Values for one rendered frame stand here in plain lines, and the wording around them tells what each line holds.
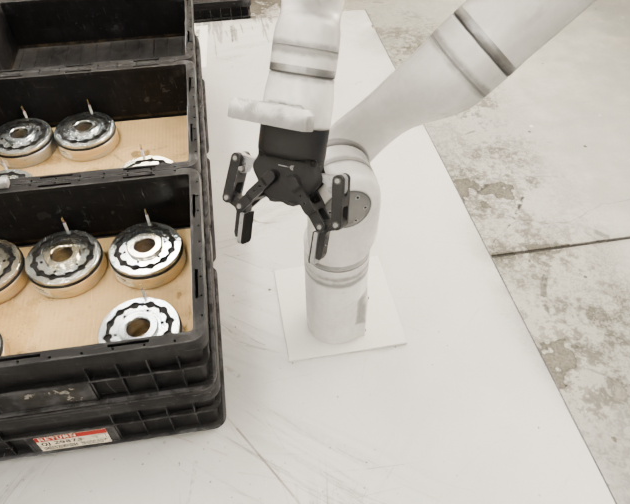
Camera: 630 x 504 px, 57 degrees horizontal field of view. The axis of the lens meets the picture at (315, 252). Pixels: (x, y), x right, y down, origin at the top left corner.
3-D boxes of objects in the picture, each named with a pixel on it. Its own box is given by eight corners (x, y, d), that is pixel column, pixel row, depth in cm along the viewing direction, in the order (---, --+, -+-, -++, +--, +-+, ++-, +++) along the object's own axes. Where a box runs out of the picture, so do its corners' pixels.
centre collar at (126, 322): (161, 312, 75) (160, 309, 74) (156, 344, 71) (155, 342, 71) (122, 314, 74) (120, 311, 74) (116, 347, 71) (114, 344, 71)
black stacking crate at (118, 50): (198, 39, 132) (190, -11, 123) (202, 115, 112) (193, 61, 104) (16, 54, 128) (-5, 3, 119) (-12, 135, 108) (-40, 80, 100)
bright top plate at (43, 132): (56, 118, 104) (54, 115, 103) (46, 153, 97) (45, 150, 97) (-3, 122, 103) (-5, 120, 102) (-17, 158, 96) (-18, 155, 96)
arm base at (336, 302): (363, 297, 96) (369, 223, 83) (365, 344, 90) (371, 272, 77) (307, 296, 96) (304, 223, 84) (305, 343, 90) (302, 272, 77)
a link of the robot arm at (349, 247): (388, 175, 66) (378, 273, 79) (366, 127, 72) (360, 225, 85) (308, 187, 65) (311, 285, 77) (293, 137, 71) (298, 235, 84)
